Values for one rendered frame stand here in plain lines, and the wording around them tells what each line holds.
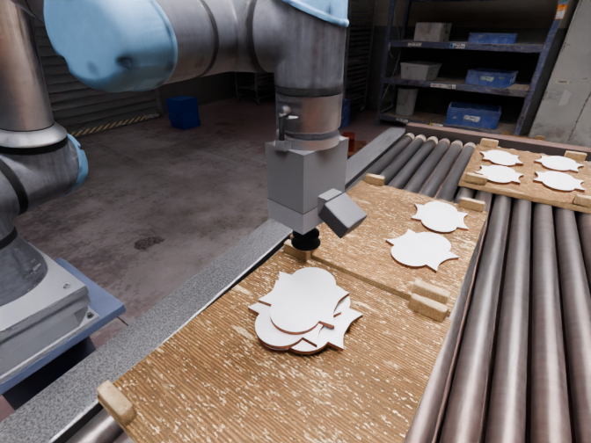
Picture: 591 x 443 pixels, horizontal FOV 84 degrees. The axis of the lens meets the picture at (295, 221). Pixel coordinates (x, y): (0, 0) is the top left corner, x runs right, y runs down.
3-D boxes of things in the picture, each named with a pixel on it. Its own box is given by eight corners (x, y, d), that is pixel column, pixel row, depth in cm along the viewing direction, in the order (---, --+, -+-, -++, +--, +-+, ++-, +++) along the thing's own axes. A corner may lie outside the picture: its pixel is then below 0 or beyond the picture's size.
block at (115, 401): (100, 400, 43) (93, 388, 41) (113, 389, 44) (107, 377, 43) (125, 429, 40) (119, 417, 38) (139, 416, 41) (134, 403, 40)
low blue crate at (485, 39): (466, 44, 388) (468, 33, 382) (467, 42, 417) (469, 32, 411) (515, 45, 370) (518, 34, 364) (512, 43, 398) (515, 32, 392)
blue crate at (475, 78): (464, 83, 417) (467, 70, 408) (473, 80, 441) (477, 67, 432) (507, 88, 389) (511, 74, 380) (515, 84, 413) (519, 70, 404)
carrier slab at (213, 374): (98, 403, 44) (95, 395, 43) (284, 252, 72) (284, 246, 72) (319, 652, 27) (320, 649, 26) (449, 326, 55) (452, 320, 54)
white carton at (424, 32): (412, 41, 435) (416, 22, 423) (423, 40, 451) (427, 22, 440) (438, 42, 412) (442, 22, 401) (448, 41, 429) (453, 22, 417)
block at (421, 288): (410, 294, 59) (412, 283, 58) (412, 288, 61) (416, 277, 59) (445, 308, 56) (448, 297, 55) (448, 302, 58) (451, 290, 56)
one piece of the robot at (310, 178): (341, 132, 30) (331, 270, 39) (391, 114, 35) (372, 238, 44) (255, 111, 37) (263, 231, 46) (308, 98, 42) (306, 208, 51)
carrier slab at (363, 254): (284, 250, 73) (284, 243, 72) (361, 184, 102) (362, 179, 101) (448, 318, 57) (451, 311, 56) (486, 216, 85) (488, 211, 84)
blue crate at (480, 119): (443, 124, 441) (447, 107, 430) (446, 116, 473) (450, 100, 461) (495, 130, 417) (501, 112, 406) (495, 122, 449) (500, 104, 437)
